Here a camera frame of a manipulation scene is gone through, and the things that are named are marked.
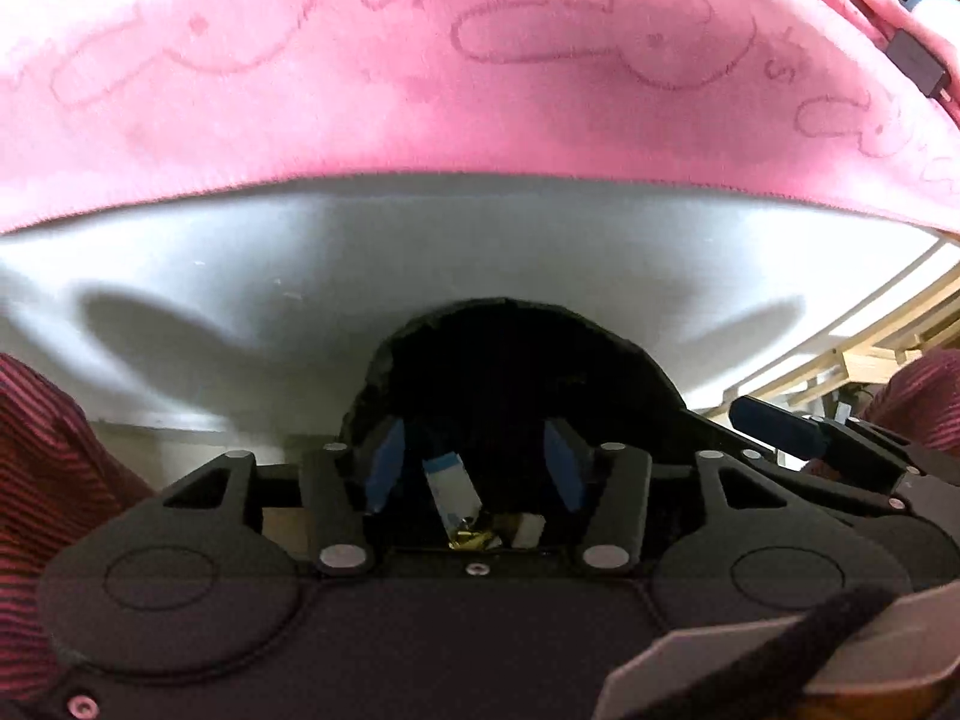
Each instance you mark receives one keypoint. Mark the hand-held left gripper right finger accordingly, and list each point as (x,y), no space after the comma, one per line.
(564,465)

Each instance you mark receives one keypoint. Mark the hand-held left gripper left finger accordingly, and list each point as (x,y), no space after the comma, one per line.
(386,465)

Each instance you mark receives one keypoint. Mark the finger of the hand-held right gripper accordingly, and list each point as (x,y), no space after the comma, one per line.
(776,424)
(862,475)

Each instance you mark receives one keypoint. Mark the white blue wrapper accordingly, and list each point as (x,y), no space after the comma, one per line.
(450,491)

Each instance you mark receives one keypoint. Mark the small white paper scrap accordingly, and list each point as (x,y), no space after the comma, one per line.
(529,529)

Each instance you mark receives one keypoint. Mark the person's right striped leg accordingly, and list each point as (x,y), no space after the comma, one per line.
(926,397)

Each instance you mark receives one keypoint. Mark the person's striped leg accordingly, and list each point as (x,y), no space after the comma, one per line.
(45,480)
(926,397)

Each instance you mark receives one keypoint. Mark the gold foil wrapper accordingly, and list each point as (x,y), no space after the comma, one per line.
(474,536)

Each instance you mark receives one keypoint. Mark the white bed base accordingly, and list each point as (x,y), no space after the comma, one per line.
(300,255)

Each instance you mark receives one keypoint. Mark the person's left striped leg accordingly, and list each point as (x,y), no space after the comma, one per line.
(45,480)

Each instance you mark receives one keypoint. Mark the pink patterned blanket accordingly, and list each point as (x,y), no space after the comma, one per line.
(450,127)

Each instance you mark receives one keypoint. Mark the small black adapter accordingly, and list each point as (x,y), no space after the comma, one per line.
(915,60)

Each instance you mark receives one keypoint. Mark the wooden slatted frame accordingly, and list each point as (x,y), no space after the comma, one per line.
(870,367)

